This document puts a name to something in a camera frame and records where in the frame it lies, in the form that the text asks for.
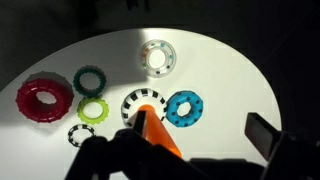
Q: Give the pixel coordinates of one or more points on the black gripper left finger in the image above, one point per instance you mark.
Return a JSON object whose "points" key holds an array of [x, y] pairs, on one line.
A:
{"points": [[140, 125]]}

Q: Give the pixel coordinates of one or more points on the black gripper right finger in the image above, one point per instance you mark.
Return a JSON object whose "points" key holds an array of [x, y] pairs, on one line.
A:
{"points": [[263, 135]]}

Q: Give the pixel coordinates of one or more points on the orange cone post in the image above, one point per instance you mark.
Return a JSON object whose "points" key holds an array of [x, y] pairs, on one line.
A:
{"points": [[156, 130]]}

